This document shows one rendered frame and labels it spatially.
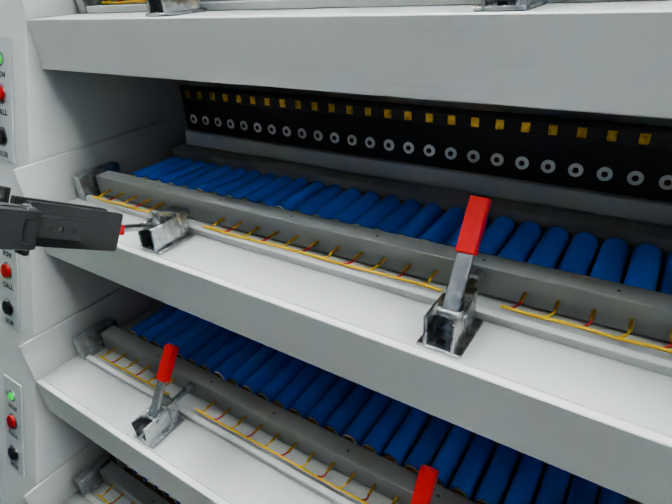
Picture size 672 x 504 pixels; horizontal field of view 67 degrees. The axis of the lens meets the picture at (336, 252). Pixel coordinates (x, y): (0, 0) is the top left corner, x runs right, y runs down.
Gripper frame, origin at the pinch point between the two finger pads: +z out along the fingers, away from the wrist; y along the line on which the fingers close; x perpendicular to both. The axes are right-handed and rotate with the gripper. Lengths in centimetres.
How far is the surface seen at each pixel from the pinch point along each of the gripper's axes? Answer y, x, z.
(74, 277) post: -18.0, -8.6, 13.0
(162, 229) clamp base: 1.0, 0.6, 7.8
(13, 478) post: -23.5, -36.0, 13.6
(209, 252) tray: 4.9, -0.4, 9.7
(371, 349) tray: 22.6, -2.7, 7.4
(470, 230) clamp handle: 26.7, 6.0, 8.2
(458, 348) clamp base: 27.7, -1.0, 8.1
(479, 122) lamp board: 21.8, 15.1, 19.7
